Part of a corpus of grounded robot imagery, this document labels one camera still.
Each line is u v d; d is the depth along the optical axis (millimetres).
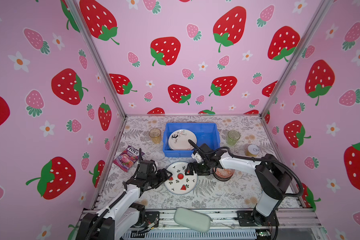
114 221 426
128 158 951
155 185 749
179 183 859
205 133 1104
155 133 1053
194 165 778
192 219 717
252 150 948
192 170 776
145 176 675
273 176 473
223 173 822
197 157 832
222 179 800
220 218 762
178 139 1045
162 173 772
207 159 761
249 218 736
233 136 1043
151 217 747
